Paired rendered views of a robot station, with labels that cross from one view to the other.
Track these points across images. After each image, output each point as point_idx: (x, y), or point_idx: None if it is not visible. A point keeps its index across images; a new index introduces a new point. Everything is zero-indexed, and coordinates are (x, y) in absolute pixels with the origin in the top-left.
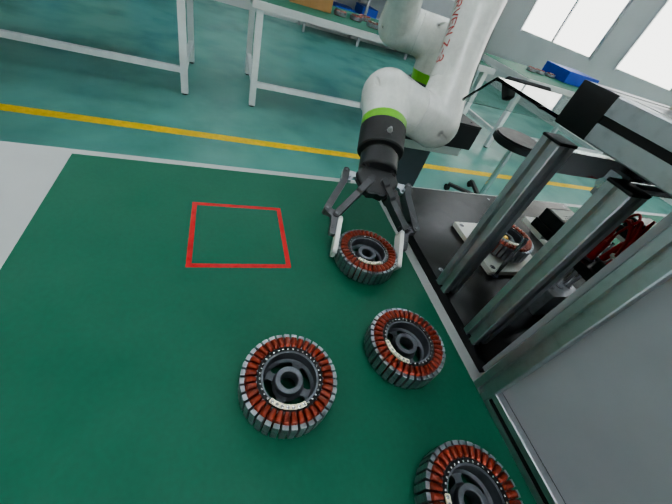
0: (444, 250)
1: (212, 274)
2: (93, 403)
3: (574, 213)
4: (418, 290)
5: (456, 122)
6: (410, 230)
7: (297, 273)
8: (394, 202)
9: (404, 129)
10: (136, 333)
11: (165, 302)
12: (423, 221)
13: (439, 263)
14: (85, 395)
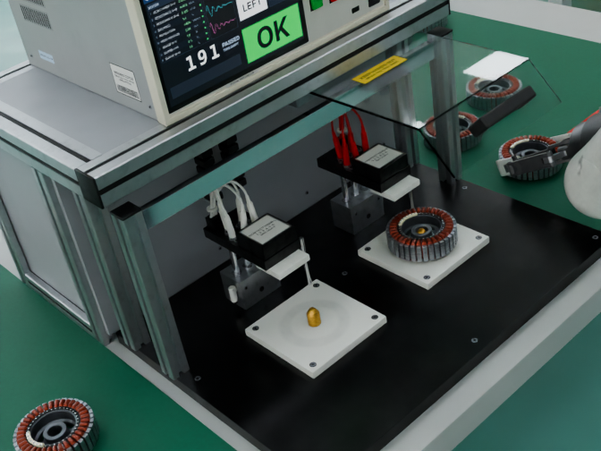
0: (475, 207)
1: (596, 105)
2: (554, 64)
3: (376, 166)
4: (469, 177)
5: (569, 163)
6: (512, 156)
7: (558, 132)
8: (545, 149)
9: (598, 126)
10: (579, 77)
11: (591, 87)
12: (521, 222)
13: (469, 191)
14: (560, 63)
